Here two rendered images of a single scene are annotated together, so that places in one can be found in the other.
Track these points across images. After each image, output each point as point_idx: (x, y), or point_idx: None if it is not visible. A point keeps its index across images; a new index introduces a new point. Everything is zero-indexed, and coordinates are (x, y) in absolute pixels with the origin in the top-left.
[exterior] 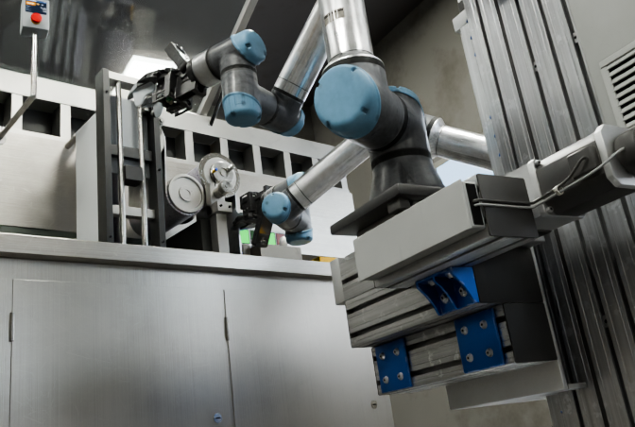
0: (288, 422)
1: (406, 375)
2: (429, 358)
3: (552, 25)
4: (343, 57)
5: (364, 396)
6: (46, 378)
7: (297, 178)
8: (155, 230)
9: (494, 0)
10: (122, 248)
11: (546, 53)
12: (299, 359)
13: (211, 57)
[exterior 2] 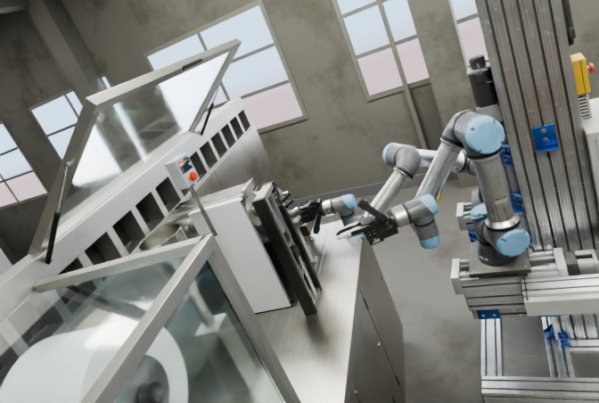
0: (381, 318)
1: (498, 315)
2: (513, 310)
3: (570, 176)
4: (513, 224)
5: (380, 278)
6: (368, 400)
7: (353, 201)
8: (308, 272)
9: (534, 153)
10: (355, 316)
11: (564, 187)
12: (373, 288)
13: (413, 217)
